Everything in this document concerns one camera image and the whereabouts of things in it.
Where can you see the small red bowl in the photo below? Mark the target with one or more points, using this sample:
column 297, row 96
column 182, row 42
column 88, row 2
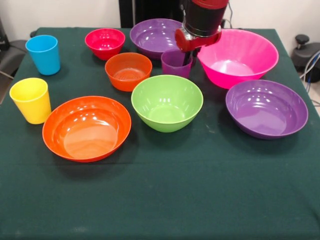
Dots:
column 105, row 51

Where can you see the black chair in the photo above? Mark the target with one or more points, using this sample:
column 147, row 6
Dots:
column 11, row 57

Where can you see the black equipment with knob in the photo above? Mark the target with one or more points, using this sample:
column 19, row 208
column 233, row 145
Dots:
column 303, row 57

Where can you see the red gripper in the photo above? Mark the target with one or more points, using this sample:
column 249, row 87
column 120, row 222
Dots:
column 190, row 44

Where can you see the small orange bowl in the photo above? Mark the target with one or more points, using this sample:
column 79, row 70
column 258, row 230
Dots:
column 125, row 83

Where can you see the dark green table cloth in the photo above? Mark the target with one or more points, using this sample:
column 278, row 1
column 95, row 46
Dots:
column 160, row 187

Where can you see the purple bowl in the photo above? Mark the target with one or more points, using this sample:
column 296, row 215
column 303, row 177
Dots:
column 265, row 115
column 152, row 40

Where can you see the blue plastic cup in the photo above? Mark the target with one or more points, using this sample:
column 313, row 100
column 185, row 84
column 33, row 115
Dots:
column 46, row 62

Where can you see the large orange bowl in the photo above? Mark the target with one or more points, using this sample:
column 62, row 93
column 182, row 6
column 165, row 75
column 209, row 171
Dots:
column 85, row 130

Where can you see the green bowl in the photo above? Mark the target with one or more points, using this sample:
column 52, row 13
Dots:
column 165, row 120

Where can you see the large pink bowl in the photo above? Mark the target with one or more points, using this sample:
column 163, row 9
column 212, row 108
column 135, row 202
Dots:
column 240, row 72

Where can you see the yellow plastic cup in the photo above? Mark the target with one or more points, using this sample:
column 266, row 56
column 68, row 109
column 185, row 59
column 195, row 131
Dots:
column 31, row 110

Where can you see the purple plastic cup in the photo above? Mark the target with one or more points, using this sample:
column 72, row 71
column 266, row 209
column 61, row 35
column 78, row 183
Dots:
column 172, row 70

